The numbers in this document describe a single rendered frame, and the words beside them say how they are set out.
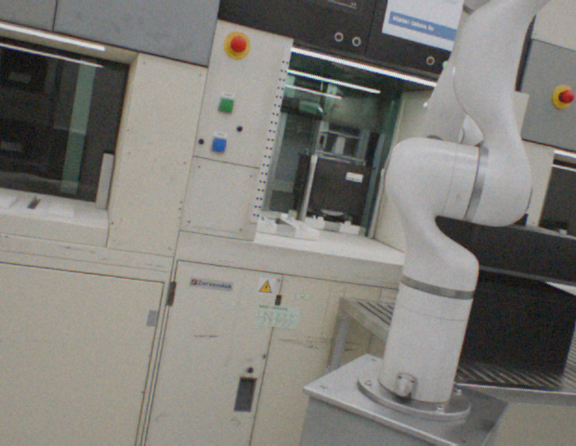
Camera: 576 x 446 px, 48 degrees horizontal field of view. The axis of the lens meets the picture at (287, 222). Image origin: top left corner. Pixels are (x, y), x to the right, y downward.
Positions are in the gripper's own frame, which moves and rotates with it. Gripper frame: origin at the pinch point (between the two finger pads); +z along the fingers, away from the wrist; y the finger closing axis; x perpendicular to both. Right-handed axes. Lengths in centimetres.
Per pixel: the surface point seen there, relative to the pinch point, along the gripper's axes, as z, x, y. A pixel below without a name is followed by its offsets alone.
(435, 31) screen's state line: -41, -20, 33
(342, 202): -5, 19, 85
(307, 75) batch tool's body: -49, 6, 80
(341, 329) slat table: 11, 46, 27
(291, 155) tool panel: -24, 21, 122
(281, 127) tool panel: -36, 19, 115
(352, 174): -11, 11, 85
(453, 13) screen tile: -42, -27, 34
